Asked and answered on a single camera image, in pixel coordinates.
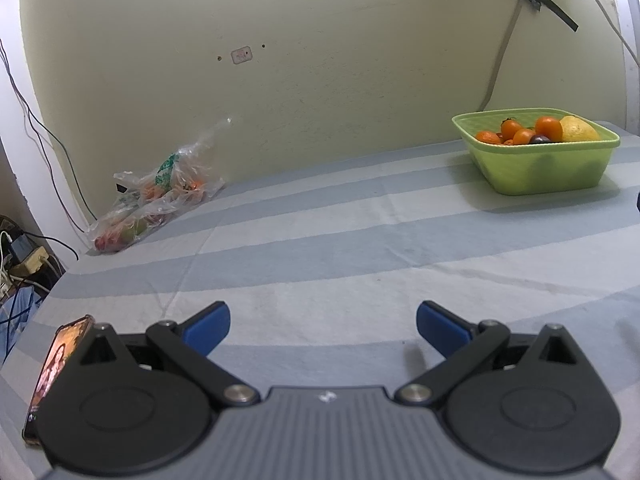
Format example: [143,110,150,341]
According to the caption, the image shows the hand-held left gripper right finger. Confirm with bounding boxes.
[395,300,591,406]

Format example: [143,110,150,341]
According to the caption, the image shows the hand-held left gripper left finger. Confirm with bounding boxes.
[67,301,261,408]

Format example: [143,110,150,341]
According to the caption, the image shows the light green plastic basin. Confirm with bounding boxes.
[451,107,622,197]

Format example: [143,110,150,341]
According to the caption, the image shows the orange tangerine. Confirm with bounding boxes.
[534,116,563,141]

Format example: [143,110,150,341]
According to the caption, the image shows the yellow lemon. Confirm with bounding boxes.
[558,115,602,143]

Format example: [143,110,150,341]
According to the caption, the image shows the striped blue bed sheet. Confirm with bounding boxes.
[0,120,640,480]

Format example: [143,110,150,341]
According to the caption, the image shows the clear plastic bag of produce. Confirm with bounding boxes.
[86,117,228,256]

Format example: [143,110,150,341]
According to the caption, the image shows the smartphone with lit screen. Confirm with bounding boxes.
[22,314,96,448]

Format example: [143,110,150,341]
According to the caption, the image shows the beige power strip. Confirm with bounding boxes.
[10,250,51,278]

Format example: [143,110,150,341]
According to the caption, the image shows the blue cloth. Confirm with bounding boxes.
[0,285,51,361]

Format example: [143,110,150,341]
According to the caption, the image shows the black power cable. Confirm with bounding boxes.
[27,232,81,263]

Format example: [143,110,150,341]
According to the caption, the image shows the thin black wire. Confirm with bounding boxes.
[0,37,98,223]
[7,65,86,233]

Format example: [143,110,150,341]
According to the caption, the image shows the grey wall cable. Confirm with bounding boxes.
[480,0,523,112]

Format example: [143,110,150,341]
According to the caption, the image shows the metal window frame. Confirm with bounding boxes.
[607,0,640,136]

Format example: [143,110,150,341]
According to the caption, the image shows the white cable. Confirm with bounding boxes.
[564,0,640,68]

